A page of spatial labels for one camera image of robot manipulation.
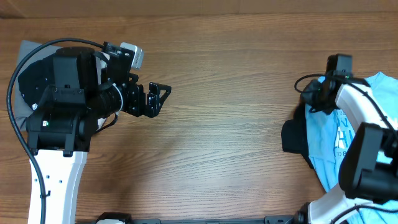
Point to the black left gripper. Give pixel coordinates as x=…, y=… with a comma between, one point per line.
x=137, y=109

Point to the black t-shirt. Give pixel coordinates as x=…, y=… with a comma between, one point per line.
x=294, y=135

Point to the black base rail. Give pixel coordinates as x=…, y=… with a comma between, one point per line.
x=124, y=218

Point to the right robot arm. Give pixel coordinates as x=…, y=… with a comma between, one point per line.
x=367, y=176

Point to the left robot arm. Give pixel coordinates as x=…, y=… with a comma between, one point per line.
x=70, y=91

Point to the folded black garment with logo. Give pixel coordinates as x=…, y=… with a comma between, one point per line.
x=35, y=79

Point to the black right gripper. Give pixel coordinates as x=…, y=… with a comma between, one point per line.
x=306, y=98

